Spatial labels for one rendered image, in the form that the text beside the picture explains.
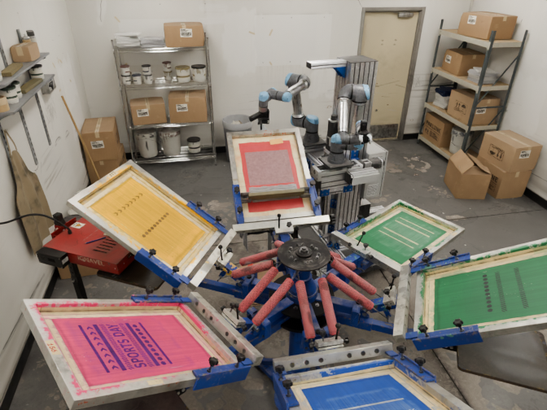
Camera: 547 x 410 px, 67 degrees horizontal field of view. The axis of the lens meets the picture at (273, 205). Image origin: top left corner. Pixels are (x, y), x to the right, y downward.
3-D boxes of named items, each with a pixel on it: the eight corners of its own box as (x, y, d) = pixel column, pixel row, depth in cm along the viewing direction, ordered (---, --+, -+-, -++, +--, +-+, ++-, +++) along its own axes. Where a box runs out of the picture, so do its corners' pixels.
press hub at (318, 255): (264, 379, 312) (263, 231, 243) (313, 371, 318) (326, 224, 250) (274, 429, 279) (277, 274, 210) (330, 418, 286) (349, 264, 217)
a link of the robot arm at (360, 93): (343, 146, 351) (350, 81, 323) (361, 147, 350) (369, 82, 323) (344, 152, 341) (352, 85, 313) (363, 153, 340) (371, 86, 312)
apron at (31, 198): (46, 224, 394) (12, 117, 340) (55, 223, 395) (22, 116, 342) (30, 258, 349) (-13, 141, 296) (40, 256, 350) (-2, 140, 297)
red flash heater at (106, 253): (41, 257, 276) (37, 243, 269) (89, 222, 313) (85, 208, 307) (120, 277, 259) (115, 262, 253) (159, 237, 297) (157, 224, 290)
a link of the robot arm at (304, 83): (316, 88, 358) (287, 106, 324) (304, 85, 363) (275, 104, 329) (316, 74, 351) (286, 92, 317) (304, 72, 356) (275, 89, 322)
